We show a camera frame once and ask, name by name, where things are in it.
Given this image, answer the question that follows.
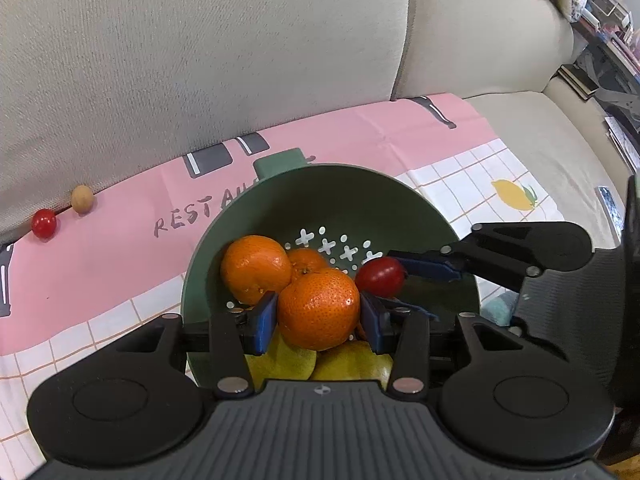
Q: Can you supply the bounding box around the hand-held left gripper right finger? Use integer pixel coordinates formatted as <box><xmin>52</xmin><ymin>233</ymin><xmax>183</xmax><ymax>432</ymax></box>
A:
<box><xmin>360</xmin><ymin>294</ymin><xmax>571</xmax><ymax>397</ymax></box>

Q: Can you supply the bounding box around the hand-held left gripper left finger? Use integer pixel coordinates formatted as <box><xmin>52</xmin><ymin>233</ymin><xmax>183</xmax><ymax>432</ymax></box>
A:
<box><xmin>114</xmin><ymin>291</ymin><xmax>279</xmax><ymax>397</ymax></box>

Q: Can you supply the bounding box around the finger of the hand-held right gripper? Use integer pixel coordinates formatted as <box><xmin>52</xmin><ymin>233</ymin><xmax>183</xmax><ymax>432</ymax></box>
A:
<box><xmin>374</xmin><ymin>296</ymin><xmax>442</xmax><ymax>322</ymax></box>
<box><xmin>387</xmin><ymin>222</ymin><xmax>547</xmax><ymax>293</ymax></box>

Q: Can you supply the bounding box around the yellow-green pear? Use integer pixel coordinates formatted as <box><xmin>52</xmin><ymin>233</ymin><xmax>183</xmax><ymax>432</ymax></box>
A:
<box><xmin>311</xmin><ymin>341</ymin><xmax>394</xmax><ymax>388</ymax></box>
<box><xmin>245</xmin><ymin>339</ymin><xmax>319</xmax><ymax>382</ymax></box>

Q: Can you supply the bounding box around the red cherry tomato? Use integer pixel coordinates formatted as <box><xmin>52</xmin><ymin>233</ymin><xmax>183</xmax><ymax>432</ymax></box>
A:
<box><xmin>354</xmin><ymin>256</ymin><xmax>407</xmax><ymax>297</ymax></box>
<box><xmin>31</xmin><ymin>209</ymin><xmax>57</xmax><ymax>239</ymax></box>

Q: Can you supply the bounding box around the mandarin orange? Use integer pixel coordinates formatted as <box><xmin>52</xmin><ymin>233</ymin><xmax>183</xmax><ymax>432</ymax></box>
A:
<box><xmin>276</xmin><ymin>267</ymin><xmax>361</xmax><ymax>352</ymax></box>
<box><xmin>220</xmin><ymin>235</ymin><xmax>294</xmax><ymax>307</ymax></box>
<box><xmin>286</xmin><ymin>248</ymin><xmax>331</xmax><ymax>282</ymax></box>

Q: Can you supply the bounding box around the green plastic colander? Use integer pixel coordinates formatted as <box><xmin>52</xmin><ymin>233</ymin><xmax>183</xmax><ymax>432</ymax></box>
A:
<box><xmin>180</xmin><ymin>147</ymin><xmax>482</xmax><ymax>392</ymax></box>

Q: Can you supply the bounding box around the teal striped clothing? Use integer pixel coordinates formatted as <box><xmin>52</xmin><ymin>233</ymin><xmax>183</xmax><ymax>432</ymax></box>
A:
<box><xmin>481</xmin><ymin>291</ymin><xmax>521</xmax><ymax>328</ymax></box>

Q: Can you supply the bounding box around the pink printed tablecloth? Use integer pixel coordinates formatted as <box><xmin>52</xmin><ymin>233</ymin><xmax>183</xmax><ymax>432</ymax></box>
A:
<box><xmin>0</xmin><ymin>92</ymin><xmax>628</xmax><ymax>473</ymax></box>

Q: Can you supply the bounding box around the small brown round fruit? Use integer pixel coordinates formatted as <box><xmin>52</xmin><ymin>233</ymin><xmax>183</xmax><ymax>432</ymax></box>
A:
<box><xmin>70</xmin><ymin>185</ymin><xmax>95</xmax><ymax>215</ymax></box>

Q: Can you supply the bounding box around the stack of dark books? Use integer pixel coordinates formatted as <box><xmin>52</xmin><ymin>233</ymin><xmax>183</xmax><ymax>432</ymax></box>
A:
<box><xmin>556</xmin><ymin>62</ymin><xmax>600</xmax><ymax>102</ymax></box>

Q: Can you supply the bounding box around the beige fabric sofa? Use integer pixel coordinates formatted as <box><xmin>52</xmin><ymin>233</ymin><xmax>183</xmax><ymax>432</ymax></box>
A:
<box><xmin>0</xmin><ymin>0</ymin><xmax>640</xmax><ymax>246</ymax></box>

